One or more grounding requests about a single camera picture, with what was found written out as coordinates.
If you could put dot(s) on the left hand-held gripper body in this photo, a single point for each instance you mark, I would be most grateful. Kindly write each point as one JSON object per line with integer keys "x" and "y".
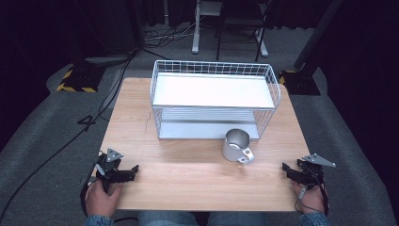
{"x": 108, "y": 164}

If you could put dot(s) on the silver metal cup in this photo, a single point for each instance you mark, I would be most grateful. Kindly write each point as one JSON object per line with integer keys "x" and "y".
{"x": 236, "y": 146}

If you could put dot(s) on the white desk frame legs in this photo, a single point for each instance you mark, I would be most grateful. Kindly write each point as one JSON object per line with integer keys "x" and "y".
{"x": 196, "y": 37}

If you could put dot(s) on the person's left hand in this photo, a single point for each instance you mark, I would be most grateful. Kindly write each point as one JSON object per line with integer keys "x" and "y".
{"x": 100, "y": 199}

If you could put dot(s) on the person's right hand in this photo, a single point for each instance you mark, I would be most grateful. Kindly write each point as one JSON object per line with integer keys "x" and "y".
{"x": 310, "y": 201}

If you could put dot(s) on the black metal chair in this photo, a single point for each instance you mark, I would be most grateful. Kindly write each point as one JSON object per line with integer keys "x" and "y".
{"x": 241, "y": 21}

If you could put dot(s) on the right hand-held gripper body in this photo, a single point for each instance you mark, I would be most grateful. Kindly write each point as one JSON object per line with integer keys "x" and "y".
{"x": 313, "y": 171}

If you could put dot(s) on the person's legs in jeans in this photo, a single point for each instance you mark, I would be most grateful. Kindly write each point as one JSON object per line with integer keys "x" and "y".
{"x": 175, "y": 219}

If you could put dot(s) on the black stand with striped base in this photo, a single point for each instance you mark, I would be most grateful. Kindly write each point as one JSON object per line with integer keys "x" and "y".
{"x": 80, "y": 78}
{"x": 301, "y": 82}

